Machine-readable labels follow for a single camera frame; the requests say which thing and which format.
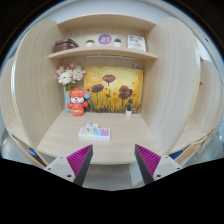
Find small shelf plant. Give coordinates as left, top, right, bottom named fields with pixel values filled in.
left=114, top=38, right=122, bottom=47
left=86, top=39, right=95, bottom=47

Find red plush toy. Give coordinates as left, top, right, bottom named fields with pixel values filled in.
left=66, top=88, right=90, bottom=116

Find left small shelf plant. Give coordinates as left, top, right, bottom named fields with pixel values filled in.
left=86, top=39, right=95, bottom=47

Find poppy flower painting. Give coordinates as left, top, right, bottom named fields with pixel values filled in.
left=84, top=66, right=143, bottom=113

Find wooden desk shelf unit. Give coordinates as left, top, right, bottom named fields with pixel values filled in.
left=0, top=14, right=224, bottom=164

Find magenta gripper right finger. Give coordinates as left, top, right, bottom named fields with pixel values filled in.
left=134, top=145, right=182, bottom=185

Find light blue vase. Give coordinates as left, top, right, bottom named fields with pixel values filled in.
left=64, top=91, right=71, bottom=113

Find purple round calendar 21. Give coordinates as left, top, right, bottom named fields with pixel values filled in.
left=98, top=34, right=112, bottom=45

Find white picture card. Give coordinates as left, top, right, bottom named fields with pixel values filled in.
left=128, top=35, right=146, bottom=52

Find white colourful power strip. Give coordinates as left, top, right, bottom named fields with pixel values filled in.
left=78, top=127, right=110, bottom=141

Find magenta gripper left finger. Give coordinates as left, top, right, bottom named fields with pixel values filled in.
left=45, top=145, right=93, bottom=186

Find pink white flower bouquet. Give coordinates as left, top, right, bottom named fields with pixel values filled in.
left=56, top=62, right=85, bottom=91

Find right small shelf plant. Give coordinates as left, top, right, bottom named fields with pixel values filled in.
left=114, top=38, right=122, bottom=47

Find small potted plant on desk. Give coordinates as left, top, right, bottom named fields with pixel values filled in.
left=125, top=103, right=132, bottom=117

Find white charger plug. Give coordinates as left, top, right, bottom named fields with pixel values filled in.
left=86, top=121, right=99, bottom=131

